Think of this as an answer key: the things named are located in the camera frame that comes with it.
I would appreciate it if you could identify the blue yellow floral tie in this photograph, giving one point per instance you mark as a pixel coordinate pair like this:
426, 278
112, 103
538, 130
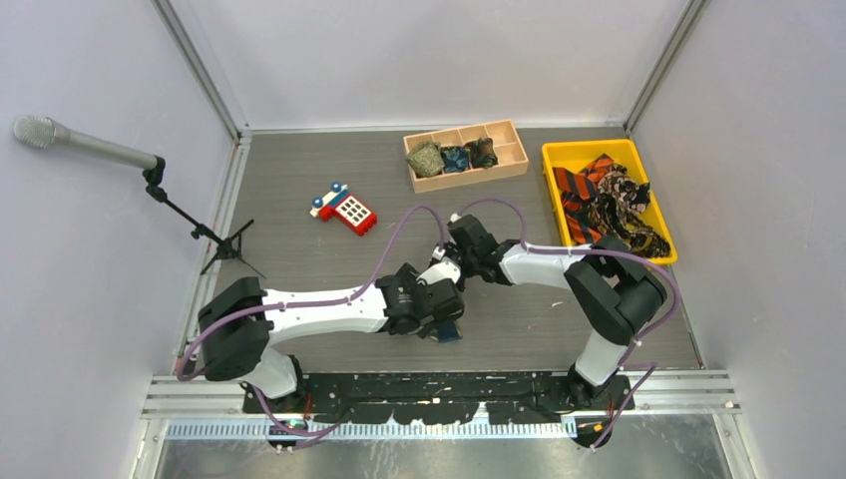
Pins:
445, 332

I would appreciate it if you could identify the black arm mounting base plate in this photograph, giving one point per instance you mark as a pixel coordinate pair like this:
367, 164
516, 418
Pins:
452, 399

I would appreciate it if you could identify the wooden divided tray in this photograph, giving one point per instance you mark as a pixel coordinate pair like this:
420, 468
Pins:
513, 159

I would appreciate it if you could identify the silver microphone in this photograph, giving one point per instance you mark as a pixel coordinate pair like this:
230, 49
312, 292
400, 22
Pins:
46, 133

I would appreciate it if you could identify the red white toy brick block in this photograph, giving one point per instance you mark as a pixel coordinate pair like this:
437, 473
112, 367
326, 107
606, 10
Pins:
340, 203

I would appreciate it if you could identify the orange navy striped tie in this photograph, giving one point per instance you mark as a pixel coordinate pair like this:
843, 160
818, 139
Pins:
591, 211

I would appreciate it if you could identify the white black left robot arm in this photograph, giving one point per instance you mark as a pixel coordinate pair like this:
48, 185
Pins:
243, 325

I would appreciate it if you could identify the dark brown rolled tie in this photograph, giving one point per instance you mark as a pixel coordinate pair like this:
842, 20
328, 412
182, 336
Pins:
481, 153

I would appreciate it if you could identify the olive green rolled tie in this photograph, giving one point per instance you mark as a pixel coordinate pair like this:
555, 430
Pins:
425, 159

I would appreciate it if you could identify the black floral patterned tie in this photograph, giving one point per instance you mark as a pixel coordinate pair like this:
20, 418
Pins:
634, 199

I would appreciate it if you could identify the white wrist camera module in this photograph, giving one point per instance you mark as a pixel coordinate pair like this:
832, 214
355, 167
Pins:
444, 269

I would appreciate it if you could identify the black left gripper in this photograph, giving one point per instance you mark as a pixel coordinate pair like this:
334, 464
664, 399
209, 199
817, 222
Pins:
409, 274

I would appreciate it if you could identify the blue rolled tie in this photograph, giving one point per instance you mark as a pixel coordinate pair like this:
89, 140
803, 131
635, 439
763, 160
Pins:
456, 159

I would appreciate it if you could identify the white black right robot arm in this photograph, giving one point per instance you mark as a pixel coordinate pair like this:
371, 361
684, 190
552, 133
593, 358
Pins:
618, 293

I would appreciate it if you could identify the yellow plastic bin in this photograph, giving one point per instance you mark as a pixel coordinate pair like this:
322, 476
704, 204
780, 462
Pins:
576, 155

